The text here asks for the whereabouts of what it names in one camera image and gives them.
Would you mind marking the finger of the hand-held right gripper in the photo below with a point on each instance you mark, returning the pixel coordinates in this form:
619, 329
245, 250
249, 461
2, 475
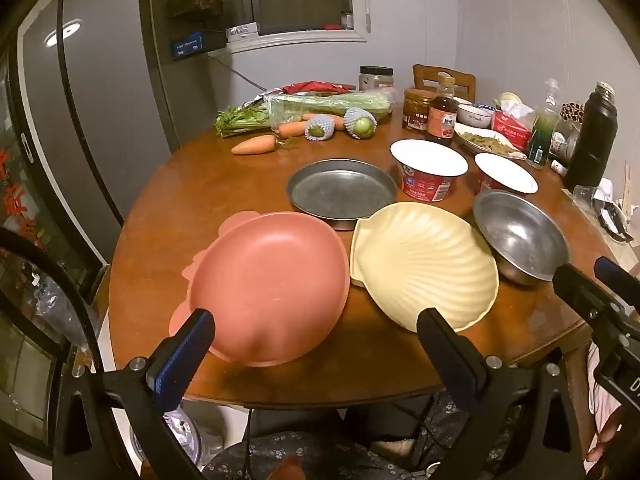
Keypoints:
615, 272
580, 285

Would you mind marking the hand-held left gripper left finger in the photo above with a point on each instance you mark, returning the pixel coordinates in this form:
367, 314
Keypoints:
180, 355

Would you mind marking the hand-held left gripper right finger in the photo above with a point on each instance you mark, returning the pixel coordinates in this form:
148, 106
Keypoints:
450, 365

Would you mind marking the stainless steel bowl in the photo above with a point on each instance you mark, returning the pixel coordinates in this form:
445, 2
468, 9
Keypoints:
520, 235

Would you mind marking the yellow shell-shaped plate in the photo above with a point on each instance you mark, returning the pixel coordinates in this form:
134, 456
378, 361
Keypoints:
425, 265

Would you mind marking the pink plate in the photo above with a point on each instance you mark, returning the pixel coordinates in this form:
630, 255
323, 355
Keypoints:
270, 280

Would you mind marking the red instant noodle bowl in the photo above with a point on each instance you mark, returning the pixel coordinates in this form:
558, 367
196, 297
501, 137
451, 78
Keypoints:
430, 160
505, 170

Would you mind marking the round metal plate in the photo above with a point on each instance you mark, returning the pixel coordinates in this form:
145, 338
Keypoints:
340, 190

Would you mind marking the person's right hand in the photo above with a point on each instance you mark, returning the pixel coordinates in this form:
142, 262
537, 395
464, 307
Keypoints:
605, 435

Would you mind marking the clear safety glasses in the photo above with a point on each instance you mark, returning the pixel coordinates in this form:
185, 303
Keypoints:
607, 210

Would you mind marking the wooden chopsticks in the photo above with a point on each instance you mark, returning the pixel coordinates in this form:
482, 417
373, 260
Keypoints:
627, 187

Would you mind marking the small white bottle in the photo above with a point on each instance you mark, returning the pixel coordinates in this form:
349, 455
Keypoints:
558, 167

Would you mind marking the black thermos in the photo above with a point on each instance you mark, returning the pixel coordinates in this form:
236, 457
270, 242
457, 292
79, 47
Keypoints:
592, 140

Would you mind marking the person's floral clothing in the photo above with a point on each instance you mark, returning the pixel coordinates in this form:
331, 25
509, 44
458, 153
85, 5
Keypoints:
325, 455

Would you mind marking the green drink bottle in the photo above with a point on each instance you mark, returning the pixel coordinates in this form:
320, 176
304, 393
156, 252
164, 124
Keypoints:
542, 135

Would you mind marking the brown dotted cup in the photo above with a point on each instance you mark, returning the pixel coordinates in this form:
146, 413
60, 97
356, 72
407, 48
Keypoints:
572, 111

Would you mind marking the white plate of green vegetables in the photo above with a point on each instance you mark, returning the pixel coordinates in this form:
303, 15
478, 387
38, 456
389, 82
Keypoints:
487, 142

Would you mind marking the red tissue pack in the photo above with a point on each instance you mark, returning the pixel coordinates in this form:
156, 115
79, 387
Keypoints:
512, 127

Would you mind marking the pale yellow cup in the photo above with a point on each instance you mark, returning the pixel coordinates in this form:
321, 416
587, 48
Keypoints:
510, 100

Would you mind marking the white ceramic bowl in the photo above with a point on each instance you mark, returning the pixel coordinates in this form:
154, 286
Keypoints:
475, 116

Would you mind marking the dark sauce bottle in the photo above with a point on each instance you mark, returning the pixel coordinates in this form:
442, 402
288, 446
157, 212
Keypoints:
441, 120

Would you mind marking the wooden chair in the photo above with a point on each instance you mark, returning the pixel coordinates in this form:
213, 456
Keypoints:
465, 85

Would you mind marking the glass jar with red label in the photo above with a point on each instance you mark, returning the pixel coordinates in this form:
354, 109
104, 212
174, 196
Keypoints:
417, 110

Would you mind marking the green fruit in foam net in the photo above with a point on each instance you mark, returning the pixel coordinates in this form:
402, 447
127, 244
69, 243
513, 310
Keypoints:
319, 127
361, 125

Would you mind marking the grey refrigerator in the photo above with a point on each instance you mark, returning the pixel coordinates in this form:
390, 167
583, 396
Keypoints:
100, 110

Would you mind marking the celery in plastic bag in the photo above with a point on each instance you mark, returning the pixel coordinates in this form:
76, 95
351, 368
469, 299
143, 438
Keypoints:
325, 105

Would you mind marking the plastic jar with black lid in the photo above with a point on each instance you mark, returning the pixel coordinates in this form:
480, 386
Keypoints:
376, 79

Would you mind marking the red snack bag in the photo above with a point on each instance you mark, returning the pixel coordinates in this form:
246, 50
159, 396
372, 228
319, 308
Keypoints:
315, 87

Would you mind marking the white box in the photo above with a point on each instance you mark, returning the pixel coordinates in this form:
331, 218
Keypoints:
242, 31

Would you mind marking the dark shelf unit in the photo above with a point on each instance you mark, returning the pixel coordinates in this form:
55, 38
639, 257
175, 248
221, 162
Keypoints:
170, 5

